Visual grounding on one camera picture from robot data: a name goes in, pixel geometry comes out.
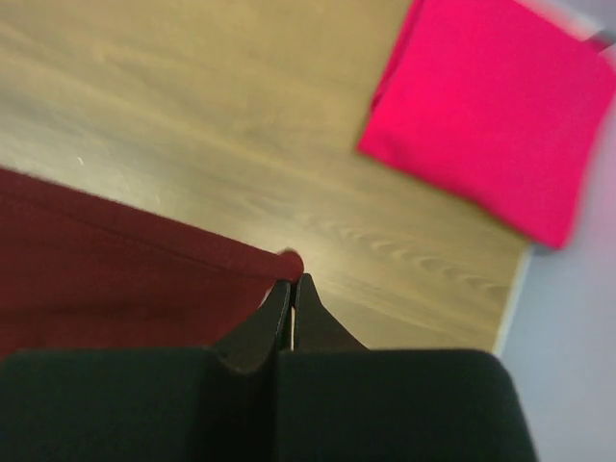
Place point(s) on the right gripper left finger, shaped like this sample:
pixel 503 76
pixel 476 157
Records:
pixel 254 343

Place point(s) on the maroon t shirt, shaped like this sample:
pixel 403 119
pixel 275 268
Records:
pixel 82 271

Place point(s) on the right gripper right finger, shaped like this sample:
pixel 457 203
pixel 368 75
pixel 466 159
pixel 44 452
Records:
pixel 315 328

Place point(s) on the folded pink t shirt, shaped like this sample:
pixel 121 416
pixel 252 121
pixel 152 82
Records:
pixel 495 103

